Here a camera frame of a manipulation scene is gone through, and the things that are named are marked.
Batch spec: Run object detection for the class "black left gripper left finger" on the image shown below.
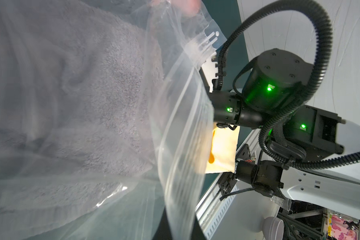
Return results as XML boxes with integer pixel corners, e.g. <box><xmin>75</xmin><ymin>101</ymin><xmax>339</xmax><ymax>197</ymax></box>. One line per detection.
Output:
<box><xmin>152</xmin><ymin>209</ymin><xmax>173</xmax><ymax>240</ymax></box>

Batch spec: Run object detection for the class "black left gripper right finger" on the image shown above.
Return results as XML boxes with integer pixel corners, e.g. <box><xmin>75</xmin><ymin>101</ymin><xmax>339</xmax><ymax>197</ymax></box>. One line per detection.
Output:
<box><xmin>192</xmin><ymin>212</ymin><xmax>207</xmax><ymax>240</ymax></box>

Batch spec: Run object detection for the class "yellow towel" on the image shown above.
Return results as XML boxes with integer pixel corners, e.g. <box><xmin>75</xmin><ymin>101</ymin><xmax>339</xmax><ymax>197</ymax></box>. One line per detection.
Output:
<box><xmin>205</xmin><ymin>123</ymin><xmax>240</xmax><ymax>174</ymax></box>

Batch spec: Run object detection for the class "clear plastic vacuum bag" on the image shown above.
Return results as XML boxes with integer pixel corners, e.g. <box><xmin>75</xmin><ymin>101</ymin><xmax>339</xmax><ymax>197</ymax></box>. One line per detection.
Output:
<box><xmin>0</xmin><ymin>1</ymin><xmax>226</xmax><ymax>240</ymax></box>

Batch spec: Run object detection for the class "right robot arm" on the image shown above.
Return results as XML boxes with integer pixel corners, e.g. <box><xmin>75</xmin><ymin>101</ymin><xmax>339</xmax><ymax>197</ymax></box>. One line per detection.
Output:
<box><xmin>209</xmin><ymin>49</ymin><xmax>360</xmax><ymax>220</ymax></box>

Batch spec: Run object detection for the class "pink tray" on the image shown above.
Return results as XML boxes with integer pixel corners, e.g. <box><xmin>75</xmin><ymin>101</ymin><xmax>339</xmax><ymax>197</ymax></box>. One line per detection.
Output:
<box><xmin>148</xmin><ymin>0</ymin><xmax>202</xmax><ymax>17</ymax></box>

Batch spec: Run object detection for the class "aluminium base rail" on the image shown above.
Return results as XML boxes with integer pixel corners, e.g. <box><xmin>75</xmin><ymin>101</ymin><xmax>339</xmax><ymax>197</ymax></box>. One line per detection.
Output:
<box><xmin>194</xmin><ymin>128</ymin><xmax>262</xmax><ymax>240</ymax></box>

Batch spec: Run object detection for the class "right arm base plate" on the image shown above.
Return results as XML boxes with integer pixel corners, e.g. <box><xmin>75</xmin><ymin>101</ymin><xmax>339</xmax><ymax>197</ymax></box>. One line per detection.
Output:
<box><xmin>218</xmin><ymin>144</ymin><xmax>251</xmax><ymax>201</ymax></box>

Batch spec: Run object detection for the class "right black corrugated cable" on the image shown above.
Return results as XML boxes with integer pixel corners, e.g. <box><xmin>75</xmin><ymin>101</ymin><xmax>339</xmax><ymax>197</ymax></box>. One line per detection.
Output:
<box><xmin>214</xmin><ymin>0</ymin><xmax>360</xmax><ymax>170</ymax></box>

